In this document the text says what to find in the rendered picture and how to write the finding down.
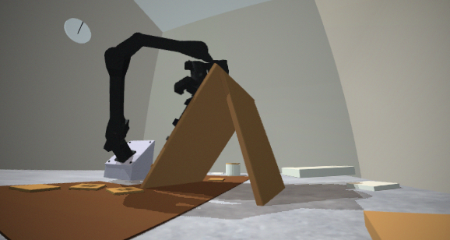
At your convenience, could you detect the grey cylindrical container with orange lid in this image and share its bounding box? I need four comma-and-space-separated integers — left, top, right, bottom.
226, 163, 241, 176

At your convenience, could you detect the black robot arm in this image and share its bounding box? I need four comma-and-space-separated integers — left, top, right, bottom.
104, 33, 229, 163

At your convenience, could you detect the brown wooden easel board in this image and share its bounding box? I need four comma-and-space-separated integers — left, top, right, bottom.
140, 63, 285, 206

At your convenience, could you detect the tan flat board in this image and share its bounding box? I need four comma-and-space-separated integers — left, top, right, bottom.
363, 210, 450, 240

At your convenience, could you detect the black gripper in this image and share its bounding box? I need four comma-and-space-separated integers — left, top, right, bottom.
174, 72, 207, 100

